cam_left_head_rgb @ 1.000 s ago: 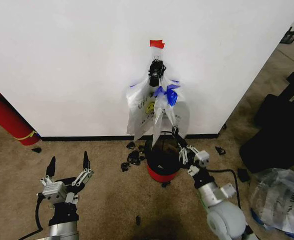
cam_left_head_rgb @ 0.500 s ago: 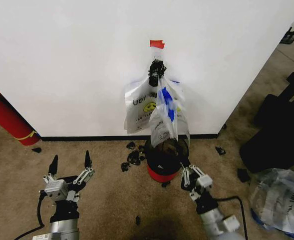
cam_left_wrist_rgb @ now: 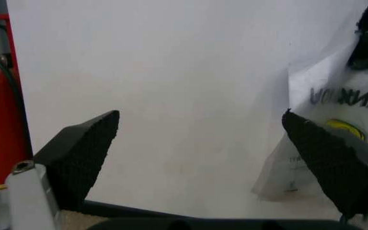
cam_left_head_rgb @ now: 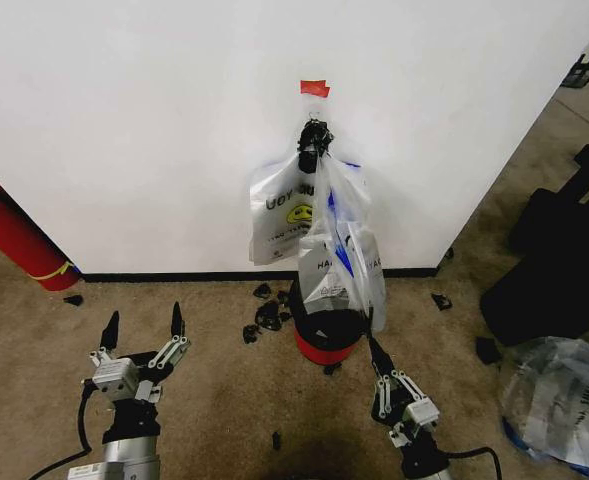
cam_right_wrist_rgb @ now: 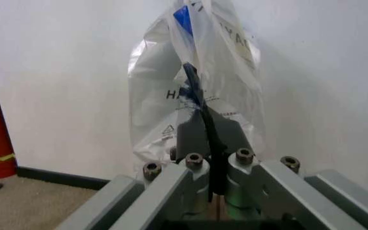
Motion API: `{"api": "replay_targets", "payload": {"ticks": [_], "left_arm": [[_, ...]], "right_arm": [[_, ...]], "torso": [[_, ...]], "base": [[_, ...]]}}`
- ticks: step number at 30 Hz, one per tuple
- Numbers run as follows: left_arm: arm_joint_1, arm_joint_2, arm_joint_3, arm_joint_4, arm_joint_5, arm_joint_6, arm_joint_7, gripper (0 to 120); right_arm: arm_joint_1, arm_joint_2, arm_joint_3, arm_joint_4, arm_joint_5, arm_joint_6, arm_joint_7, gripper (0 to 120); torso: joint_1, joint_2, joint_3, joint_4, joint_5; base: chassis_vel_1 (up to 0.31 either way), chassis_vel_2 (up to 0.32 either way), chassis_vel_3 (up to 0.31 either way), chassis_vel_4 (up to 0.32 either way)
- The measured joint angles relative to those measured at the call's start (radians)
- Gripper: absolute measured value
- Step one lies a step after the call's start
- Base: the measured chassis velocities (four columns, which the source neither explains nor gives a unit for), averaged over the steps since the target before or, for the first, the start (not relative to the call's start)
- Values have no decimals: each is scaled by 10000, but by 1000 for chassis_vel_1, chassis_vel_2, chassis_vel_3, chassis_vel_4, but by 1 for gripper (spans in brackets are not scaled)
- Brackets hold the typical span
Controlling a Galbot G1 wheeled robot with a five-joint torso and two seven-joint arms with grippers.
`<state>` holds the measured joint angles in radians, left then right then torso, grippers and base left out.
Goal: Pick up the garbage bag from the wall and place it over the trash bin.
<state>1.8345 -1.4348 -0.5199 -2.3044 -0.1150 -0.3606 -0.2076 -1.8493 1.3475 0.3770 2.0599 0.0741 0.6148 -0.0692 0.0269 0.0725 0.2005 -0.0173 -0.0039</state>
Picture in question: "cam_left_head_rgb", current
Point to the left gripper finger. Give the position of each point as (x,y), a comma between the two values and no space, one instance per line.
(177,322)
(110,334)

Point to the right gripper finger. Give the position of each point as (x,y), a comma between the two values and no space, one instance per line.
(383,395)
(406,384)

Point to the clear bag with blue print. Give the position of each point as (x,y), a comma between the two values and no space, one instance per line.
(346,200)

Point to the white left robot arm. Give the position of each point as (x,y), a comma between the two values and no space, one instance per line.
(129,457)

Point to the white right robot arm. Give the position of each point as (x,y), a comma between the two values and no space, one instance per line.
(436,475)

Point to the red and black trash bin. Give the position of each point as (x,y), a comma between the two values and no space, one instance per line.
(326,345)

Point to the white bag with grey print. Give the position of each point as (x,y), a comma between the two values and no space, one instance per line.
(324,280)

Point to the white bag with smiley face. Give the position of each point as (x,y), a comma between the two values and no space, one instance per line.
(279,220)

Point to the crumpled clear plastic bag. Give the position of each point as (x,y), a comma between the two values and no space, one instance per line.
(561,400)

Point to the black baseboard strip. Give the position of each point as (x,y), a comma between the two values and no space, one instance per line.
(184,276)

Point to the black plastic scrap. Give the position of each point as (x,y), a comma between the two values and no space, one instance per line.
(250,334)
(271,316)
(442,302)
(449,254)
(262,290)
(277,439)
(332,370)
(74,300)

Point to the red fire extinguisher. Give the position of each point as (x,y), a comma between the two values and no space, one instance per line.
(19,240)

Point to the large black soft case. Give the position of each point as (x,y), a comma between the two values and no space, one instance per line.
(554,270)

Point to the red tape strip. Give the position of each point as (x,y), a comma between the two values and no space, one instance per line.
(314,88)

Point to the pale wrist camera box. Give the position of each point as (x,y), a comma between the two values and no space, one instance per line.
(422,412)
(115,376)

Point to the black frame stand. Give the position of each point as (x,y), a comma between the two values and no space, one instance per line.
(584,70)

